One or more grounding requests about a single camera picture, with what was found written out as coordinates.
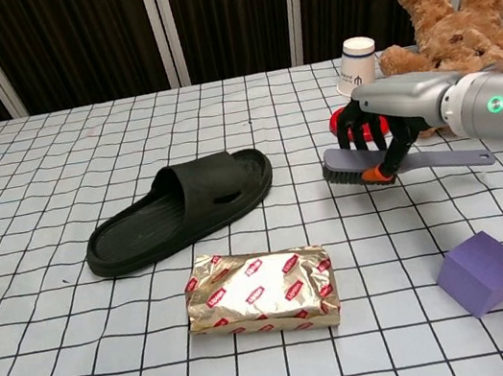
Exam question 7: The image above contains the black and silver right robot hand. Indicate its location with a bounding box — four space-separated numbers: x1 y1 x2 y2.
325 67 467 193

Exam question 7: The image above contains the black rubber slipper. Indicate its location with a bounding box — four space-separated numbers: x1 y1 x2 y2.
71 143 287 282

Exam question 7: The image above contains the grey cleaning brush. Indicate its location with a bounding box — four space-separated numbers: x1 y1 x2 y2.
318 120 497 195

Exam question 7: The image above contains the gold foil tea package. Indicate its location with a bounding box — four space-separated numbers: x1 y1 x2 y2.
177 232 345 353

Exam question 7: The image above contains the brown teddy bear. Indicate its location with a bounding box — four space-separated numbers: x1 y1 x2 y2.
367 0 503 145

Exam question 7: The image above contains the red round plastic lid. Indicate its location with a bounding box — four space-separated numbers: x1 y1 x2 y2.
325 98 393 149

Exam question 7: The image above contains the white checkered tablecloth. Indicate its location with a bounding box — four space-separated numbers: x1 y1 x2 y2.
0 26 503 376

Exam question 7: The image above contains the white paper cup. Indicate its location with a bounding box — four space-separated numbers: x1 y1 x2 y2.
327 33 384 99

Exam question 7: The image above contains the purple foam cube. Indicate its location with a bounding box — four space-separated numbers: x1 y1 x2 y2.
428 226 503 325

